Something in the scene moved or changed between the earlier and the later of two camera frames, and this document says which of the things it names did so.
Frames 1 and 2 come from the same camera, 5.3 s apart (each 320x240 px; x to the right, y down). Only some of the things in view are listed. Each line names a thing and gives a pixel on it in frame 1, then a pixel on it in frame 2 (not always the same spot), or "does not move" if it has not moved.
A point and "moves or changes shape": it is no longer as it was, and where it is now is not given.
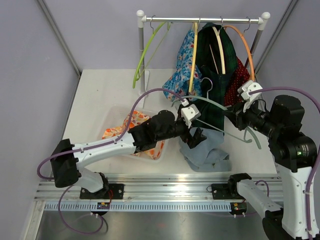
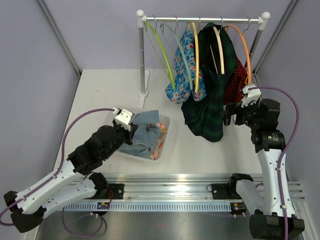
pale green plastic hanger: (209, 86) -> (182, 50)
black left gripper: (192, 142) -> (130, 134)
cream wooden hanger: (218, 33) does not move
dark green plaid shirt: (213, 82) does not move
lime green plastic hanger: (136, 76) -> (170, 72)
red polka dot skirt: (240, 75) does not move
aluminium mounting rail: (157, 193) does not move
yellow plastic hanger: (193, 56) moves or changes shape
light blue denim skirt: (208, 157) moves or changes shape
